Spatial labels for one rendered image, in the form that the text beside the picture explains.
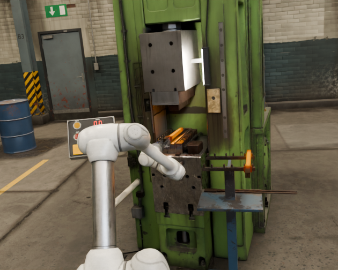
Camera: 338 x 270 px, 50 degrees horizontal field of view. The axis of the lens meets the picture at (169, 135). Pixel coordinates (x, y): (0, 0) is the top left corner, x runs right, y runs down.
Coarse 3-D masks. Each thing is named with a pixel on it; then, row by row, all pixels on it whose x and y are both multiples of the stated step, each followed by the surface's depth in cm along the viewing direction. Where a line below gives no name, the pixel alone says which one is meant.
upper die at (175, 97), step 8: (192, 88) 284; (152, 96) 258; (160, 96) 256; (168, 96) 254; (176, 96) 252; (184, 96) 264; (152, 104) 259; (160, 104) 257; (168, 104) 255; (176, 104) 254
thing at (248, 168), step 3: (249, 150) 241; (249, 153) 235; (246, 156) 229; (249, 156) 229; (246, 159) 224; (249, 159) 224; (246, 162) 219; (249, 162) 218; (246, 165) 214; (249, 165) 214; (246, 168) 208; (249, 168) 208; (246, 171) 203; (249, 171) 203; (246, 174) 206; (249, 174) 205; (246, 177) 202; (249, 177) 202
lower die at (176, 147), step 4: (188, 128) 299; (172, 132) 297; (196, 132) 297; (176, 136) 277; (188, 136) 277; (192, 136) 285; (176, 140) 265; (172, 144) 262; (176, 144) 261; (180, 144) 260; (184, 144) 265; (168, 148) 264; (172, 148) 263; (176, 148) 262; (180, 148) 261; (164, 152) 266; (168, 152) 265; (172, 152) 264; (176, 152) 263; (180, 152) 262
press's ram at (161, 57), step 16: (160, 32) 244; (176, 32) 240; (192, 32) 264; (144, 48) 250; (160, 48) 247; (176, 48) 243; (192, 48) 265; (144, 64) 253; (160, 64) 250; (176, 64) 246; (192, 64) 265; (144, 80) 256; (160, 80) 253; (176, 80) 249; (192, 80) 265
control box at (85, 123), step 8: (72, 120) 267; (80, 120) 267; (88, 120) 267; (96, 120) 267; (104, 120) 268; (112, 120) 268; (72, 128) 265; (80, 128) 265; (72, 136) 263; (72, 144) 262; (72, 152) 260
